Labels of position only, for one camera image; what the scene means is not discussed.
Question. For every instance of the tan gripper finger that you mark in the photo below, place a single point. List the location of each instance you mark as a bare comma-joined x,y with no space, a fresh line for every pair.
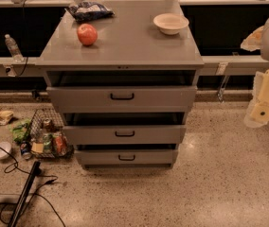
253,41

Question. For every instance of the white paper bowl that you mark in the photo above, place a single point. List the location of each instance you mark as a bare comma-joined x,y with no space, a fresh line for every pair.
170,23

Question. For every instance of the blue chip bag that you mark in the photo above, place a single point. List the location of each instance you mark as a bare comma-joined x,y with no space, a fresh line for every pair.
89,11

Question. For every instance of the green snack bag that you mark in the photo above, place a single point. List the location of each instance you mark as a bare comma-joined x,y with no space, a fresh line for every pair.
20,131

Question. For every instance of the white bowl on floor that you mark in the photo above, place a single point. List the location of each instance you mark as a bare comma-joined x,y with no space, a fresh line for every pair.
5,150

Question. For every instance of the grey drawer cabinet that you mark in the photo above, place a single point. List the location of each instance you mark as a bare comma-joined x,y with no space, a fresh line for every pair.
130,51

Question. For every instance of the middle grey drawer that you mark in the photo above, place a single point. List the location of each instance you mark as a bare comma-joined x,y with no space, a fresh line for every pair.
129,135

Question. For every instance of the grey drawer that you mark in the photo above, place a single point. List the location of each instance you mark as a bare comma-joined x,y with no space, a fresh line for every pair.
126,157
137,99
129,135

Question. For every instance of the red apple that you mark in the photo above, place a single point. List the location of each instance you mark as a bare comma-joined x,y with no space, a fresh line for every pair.
87,34

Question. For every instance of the top grey drawer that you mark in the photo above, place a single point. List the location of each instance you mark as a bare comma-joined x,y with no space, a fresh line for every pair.
137,99

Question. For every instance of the bottom grey drawer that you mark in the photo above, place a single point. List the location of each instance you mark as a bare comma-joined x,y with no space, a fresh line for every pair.
126,157

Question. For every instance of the red can in basket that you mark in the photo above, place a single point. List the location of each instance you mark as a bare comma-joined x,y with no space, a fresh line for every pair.
60,144

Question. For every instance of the green can in basket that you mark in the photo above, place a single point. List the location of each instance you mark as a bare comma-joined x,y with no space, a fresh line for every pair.
47,141

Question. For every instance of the clear plastic water bottle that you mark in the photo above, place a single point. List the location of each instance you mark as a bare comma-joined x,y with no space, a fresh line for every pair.
13,48

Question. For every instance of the black bar on floor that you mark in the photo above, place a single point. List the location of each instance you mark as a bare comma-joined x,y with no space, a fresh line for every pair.
34,172

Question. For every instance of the blue soda can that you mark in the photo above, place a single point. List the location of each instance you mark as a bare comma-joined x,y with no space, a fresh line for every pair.
25,149

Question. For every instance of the wire mesh basket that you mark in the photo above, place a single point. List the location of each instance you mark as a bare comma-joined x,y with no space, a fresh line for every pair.
46,121

